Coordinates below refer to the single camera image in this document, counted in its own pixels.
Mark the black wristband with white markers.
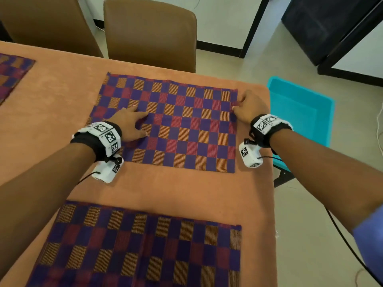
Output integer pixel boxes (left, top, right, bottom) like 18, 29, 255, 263
249, 114, 294, 148
71, 121, 123, 162

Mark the black framed white panel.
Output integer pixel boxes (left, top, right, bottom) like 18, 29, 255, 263
317, 9, 383, 87

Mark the black stand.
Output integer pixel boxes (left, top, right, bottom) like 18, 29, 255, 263
272, 164, 296, 189

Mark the brown padded chair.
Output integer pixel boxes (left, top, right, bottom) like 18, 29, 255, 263
0, 0, 105, 58
103, 0, 198, 74

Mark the person's right hand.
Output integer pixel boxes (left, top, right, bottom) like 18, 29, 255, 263
232, 90, 270, 125

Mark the person's left forearm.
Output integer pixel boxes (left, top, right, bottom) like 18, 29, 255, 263
0, 142, 97, 270

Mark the turquoise plastic bin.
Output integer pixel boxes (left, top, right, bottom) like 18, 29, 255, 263
266, 76, 336, 174

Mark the person's right forearm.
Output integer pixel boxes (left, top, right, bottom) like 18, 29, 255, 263
269, 128, 383, 236

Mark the person's left hand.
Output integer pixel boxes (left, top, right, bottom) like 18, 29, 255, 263
108, 105, 149, 143

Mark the black cable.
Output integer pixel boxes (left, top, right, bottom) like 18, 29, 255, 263
257, 155, 383, 286
76, 171, 101, 186

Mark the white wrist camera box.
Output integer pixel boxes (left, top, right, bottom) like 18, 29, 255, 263
238, 139, 264, 169
91, 155, 124, 184

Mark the white cable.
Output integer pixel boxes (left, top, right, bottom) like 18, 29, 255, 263
375, 103, 383, 153

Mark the orange tablecloth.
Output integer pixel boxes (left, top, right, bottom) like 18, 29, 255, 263
0, 40, 278, 287

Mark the black door frame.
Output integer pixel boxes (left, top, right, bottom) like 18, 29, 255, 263
239, 0, 271, 59

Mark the dark cabinet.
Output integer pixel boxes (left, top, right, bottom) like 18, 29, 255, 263
281, 0, 383, 67

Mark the blue sleeve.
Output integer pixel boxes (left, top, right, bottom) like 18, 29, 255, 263
352, 204, 383, 285

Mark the checkered purple red orange placemat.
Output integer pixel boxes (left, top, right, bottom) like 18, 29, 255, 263
86, 72, 239, 174
25, 200, 242, 287
0, 53, 36, 106

